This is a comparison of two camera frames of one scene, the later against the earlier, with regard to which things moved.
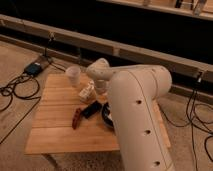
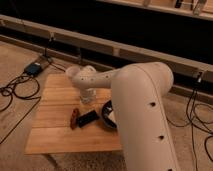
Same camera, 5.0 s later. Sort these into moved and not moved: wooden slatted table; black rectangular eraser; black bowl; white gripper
Moved: black rectangular eraser
Not moved: white gripper; wooden slatted table; black bowl
